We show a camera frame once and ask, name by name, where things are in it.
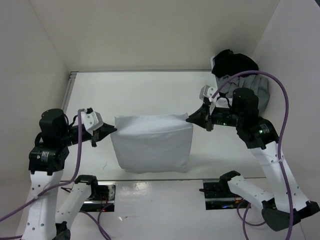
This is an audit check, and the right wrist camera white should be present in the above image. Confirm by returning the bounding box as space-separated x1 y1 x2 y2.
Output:
199 85 218 104

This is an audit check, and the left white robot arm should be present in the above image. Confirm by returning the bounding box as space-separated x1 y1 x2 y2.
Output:
21 108 117 240

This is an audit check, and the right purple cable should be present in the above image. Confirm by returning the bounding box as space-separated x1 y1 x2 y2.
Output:
211 70 294 240

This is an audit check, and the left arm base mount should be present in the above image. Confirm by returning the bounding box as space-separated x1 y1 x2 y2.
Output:
80 181 116 213

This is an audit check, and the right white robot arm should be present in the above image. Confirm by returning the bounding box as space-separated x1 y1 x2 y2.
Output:
187 85 320 232

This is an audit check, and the black garment in bin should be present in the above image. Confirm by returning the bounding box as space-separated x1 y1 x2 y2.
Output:
211 49 259 78

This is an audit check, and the white skirt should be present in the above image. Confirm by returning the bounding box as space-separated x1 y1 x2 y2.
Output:
110 113 194 173

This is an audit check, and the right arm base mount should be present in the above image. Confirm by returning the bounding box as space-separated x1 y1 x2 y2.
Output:
199 180 243 210

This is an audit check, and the grey garment in bin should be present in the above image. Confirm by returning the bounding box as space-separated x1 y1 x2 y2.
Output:
219 74 270 114

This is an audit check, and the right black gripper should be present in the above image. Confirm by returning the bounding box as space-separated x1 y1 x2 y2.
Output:
185 99 242 130

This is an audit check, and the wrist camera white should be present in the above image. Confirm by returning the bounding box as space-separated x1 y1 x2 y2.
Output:
199 85 218 104
81 107 104 136

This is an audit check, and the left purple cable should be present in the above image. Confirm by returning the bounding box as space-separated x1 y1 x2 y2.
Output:
0 108 111 240

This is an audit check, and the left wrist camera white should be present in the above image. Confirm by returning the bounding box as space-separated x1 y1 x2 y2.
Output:
81 107 104 136

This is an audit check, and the purple cable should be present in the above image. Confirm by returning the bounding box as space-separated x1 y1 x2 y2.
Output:
0 108 111 240
211 70 294 240

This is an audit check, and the white plastic bin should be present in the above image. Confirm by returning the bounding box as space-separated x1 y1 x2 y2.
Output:
210 55 215 70

